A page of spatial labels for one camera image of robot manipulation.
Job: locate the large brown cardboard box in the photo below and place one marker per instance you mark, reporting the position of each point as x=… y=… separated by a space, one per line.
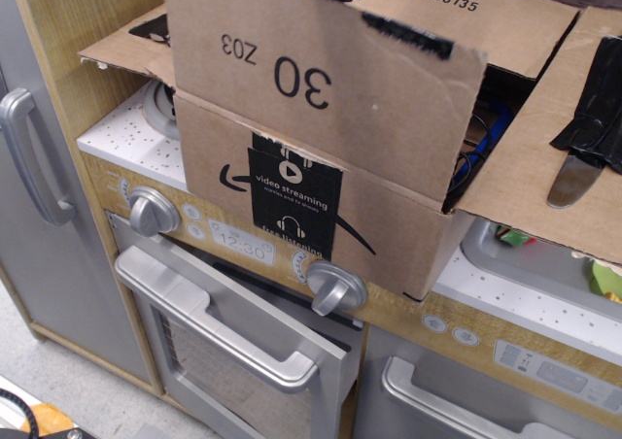
x=319 y=130

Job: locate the blue object in box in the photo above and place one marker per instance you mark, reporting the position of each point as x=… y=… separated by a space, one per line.
x=486 y=127

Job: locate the grey stove burner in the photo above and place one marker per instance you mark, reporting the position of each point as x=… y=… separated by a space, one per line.
x=159 y=110

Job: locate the taped butter knife right flap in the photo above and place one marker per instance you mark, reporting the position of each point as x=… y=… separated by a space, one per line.
x=592 y=139

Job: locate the silver left oven knob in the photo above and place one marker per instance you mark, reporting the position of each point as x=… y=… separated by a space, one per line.
x=151 y=212

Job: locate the silver oven knob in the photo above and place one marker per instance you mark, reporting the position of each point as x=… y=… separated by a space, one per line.
x=334 y=288
x=151 y=212

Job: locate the silver right oven knob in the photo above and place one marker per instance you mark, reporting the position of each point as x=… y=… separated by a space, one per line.
x=334 y=288

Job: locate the green red toy food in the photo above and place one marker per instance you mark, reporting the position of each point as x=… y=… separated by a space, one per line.
x=513 y=237

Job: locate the grey toy sink basin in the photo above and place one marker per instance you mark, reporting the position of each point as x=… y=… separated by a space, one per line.
x=538 y=265

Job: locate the toy play kitchen unit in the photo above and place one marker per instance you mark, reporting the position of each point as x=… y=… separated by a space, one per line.
x=468 y=312

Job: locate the silver oven door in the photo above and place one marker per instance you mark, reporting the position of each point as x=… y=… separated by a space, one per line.
x=247 y=357

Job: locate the green yellow toy food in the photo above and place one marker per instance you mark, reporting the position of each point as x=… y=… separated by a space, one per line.
x=605 y=280

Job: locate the grey fridge door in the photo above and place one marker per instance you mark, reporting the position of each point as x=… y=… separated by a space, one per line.
x=61 y=277

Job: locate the silver dishwasher door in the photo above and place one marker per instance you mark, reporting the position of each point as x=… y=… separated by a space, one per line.
x=408 y=391

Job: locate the orange object on floor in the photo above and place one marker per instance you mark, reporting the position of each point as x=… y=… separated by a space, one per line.
x=50 y=419

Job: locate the grey fridge door handle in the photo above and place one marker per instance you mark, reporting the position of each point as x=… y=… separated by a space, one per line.
x=16 y=107

